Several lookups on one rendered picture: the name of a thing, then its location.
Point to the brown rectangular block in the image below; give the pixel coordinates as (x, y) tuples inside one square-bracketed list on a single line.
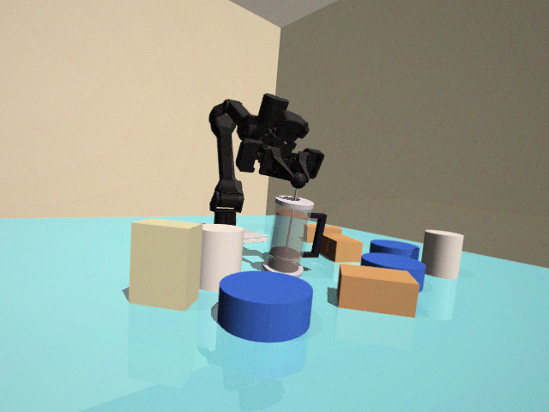
[(327, 229), (380, 290), (341, 248)]

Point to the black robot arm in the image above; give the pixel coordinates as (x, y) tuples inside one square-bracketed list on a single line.
[(273, 119)]

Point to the tan rectangular block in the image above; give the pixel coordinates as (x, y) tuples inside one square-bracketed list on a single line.
[(165, 263)]

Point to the blue short cylinder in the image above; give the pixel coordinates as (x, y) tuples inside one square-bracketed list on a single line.
[(415, 268), (263, 306), (394, 247)]

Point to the glass french press with black handle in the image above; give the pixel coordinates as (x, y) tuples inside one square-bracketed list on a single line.
[(289, 231)]

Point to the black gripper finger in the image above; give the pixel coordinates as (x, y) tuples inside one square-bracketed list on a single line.
[(272, 165), (300, 165)]

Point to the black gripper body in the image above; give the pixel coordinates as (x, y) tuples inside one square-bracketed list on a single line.
[(250, 150)]

